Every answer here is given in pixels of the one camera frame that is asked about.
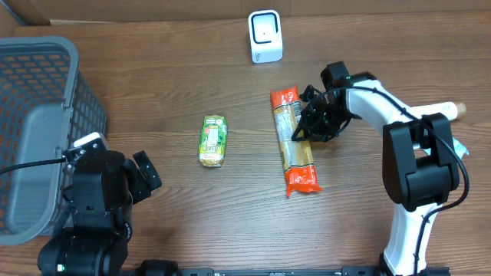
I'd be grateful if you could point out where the spaghetti pack with red ends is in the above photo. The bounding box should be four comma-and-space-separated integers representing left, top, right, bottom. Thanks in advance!
270, 86, 323, 197

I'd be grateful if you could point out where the green yellow snack bar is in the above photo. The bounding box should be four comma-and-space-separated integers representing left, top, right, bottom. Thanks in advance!
198, 115, 228, 167

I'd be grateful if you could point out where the white Pantene tube gold cap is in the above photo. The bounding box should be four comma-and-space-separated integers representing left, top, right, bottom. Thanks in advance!
410, 102, 466, 121

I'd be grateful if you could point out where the teal snack packet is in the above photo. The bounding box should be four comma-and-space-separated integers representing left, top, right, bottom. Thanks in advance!
414, 138, 470, 159

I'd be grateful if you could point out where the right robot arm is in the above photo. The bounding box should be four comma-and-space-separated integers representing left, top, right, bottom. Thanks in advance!
292, 61, 466, 275

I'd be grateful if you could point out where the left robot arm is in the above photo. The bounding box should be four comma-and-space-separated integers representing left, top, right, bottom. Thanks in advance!
38, 150, 162, 275

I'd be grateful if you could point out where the white barcode scanner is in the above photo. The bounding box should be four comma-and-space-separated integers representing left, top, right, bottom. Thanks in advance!
248, 9, 283, 64

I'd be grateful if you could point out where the grey plastic basket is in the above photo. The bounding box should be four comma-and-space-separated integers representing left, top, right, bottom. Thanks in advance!
1, 36, 108, 245

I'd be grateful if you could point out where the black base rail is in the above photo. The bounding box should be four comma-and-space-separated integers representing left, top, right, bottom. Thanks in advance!
119, 266, 451, 276

